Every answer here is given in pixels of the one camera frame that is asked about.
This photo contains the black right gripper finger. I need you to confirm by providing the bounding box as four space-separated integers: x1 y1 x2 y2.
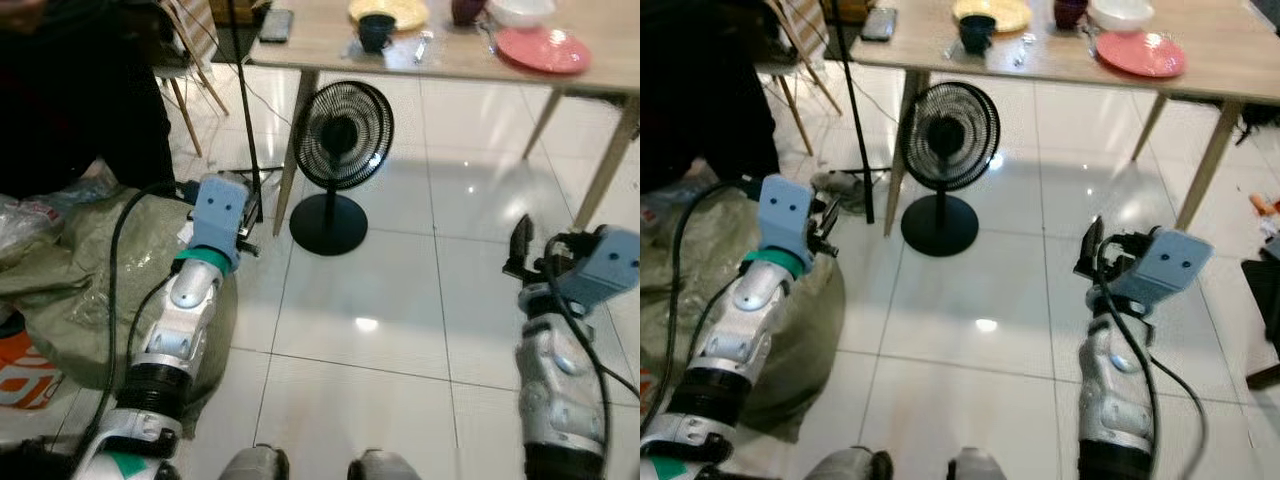
507 213 537 269
1077 215 1106 271

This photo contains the grey crumpled cloth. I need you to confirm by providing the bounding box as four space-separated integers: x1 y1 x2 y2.
809 169 873 215

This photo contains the green woven sack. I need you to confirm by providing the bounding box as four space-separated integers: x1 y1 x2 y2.
640 183 847 443
0 188 239 433

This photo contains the black stand pole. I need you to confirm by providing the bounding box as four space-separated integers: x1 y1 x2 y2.
828 0 878 225
226 0 265 225

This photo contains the black standing fan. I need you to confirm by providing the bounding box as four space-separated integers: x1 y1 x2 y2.
899 81 1004 258
289 80 396 257

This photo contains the black object on floor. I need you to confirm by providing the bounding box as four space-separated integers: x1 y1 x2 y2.
1239 232 1280 393

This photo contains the pink plate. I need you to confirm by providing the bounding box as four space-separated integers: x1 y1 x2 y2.
1094 30 1188 80
494 27 592 76

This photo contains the person in black clothes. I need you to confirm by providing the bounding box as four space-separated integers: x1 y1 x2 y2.
640 0 783 197
0 0 179 199

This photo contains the light wooden table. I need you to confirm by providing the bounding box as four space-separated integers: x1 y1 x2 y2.
244 0 641 233
849 0 1280 233

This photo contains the wooden chair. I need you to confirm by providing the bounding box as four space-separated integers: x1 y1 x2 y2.
150 0 233 159
758 0 843 158

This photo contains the clear plastic bag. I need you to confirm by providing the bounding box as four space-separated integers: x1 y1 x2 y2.
0 160 123 269

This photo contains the black smartphone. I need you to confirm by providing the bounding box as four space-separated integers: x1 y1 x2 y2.
258 8 296 44
859 8 899 44

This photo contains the grey left robot foot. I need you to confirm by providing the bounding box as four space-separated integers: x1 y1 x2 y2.
218 444 292 480
812 446 894 480

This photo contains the grey robot foot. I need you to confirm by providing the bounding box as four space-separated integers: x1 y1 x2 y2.
812 446 894 480
218 444 292 480
347 448 423 480
944 446 1013 480

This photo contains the grey right robot foot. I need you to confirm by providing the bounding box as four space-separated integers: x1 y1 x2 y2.
347 448 423 480
944 446 1013 480

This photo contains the white bowl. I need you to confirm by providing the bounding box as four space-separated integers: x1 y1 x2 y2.
486 0 558 30
1086 0 1157 34

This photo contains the dark blue cup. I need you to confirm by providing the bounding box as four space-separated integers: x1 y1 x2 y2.
957 14 999 56
356 13 399 54

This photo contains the yellow plate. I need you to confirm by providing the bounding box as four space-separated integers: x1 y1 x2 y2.
951 0 1034 34
347 0 430 32

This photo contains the orange printed bag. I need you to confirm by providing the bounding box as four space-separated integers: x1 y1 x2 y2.
0 312 63 412

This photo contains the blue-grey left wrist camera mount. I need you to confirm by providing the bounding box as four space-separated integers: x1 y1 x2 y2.
187 172 252 265
756 174 817 265

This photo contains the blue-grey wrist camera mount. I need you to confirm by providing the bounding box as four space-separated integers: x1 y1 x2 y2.
1110 227 1214 307
187 172 252 265
756 174 817 265
553 224 640 308

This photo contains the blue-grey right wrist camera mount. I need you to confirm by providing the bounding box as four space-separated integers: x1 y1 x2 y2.
1110 227 1214 307
553 224 640 308

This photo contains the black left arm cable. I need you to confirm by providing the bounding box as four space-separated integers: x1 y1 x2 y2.
84 181 201 453
645 179 763 436

